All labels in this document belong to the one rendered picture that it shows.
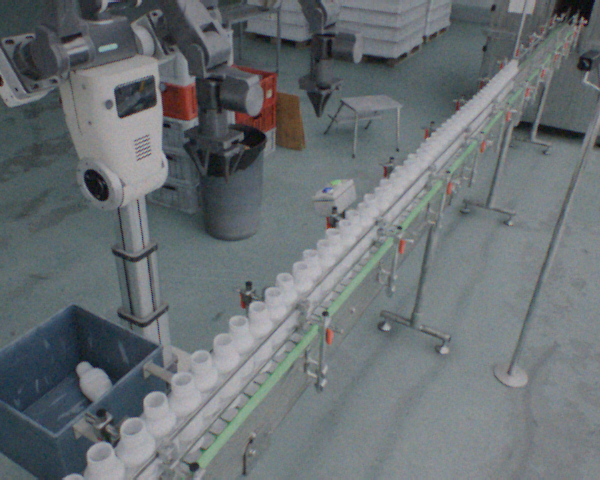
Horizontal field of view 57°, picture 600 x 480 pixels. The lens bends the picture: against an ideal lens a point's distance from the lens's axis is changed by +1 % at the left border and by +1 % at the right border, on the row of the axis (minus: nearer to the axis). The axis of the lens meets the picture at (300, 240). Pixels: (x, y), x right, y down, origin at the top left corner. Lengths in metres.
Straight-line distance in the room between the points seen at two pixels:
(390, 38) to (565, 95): 2.78
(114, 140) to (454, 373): 1.91
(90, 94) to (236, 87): 0.56
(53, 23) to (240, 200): 2.26
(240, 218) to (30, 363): 2.11
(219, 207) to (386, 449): 1.76
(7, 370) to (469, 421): 1.83
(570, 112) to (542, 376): 3.34
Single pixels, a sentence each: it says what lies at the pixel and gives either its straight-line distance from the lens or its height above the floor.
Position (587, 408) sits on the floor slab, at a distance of 2.88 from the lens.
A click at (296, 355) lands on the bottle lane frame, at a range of 1.30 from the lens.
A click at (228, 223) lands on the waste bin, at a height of 0.14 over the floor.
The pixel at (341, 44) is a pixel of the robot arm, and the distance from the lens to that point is 1.40.
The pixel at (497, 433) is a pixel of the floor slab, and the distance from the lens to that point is 2.61.
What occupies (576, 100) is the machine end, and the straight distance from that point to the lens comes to 5.76.
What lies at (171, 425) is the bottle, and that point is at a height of 1.12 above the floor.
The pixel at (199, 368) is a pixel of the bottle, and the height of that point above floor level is 1.16.
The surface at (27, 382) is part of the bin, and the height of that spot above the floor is 0.81.
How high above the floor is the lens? 1.89
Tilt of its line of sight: 32 degrees down
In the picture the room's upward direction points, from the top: 3 degrees clockwise
